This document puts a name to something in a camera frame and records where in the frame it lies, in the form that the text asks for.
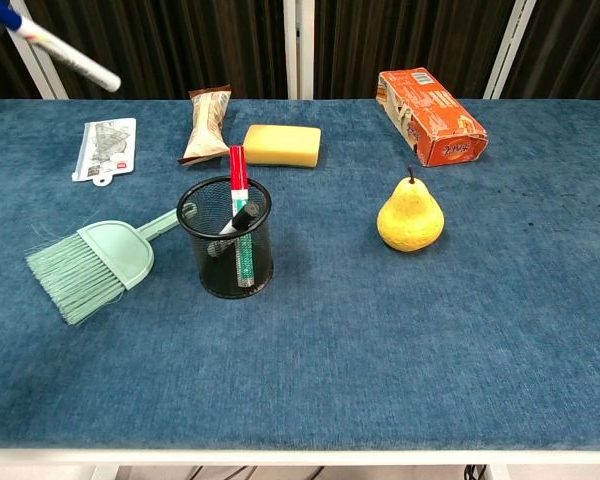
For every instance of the blue cap white marker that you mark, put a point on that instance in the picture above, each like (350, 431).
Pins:
(65, 52)

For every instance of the black cap white marker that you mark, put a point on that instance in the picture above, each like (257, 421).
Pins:
(241, 218)

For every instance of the black pen cup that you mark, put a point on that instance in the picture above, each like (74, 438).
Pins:
(215, 277)

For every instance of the ruler set in clear pouch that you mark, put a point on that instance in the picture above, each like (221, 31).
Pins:
(107, 145)

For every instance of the black pleated curtain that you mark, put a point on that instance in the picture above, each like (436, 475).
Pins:
(180, 45)

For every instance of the brown beige snack bar wrapper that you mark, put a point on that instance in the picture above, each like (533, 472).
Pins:
(206, 127)

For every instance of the mint green hand brush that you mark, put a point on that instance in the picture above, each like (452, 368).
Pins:
(95, 260)

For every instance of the yellow sponge block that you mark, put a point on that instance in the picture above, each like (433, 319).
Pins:
(282, 144)

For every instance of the orange cardboard box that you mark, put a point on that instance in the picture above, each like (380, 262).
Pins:
(430, 117)

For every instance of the blue fabric table mat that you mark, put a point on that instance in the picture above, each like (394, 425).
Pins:
(330, 325)

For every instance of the yellow pear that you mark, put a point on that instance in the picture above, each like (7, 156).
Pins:
(411, 220)

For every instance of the white frame post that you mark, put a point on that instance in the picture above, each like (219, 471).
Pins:
(40, 55)
(509, 50)
(298, 50)

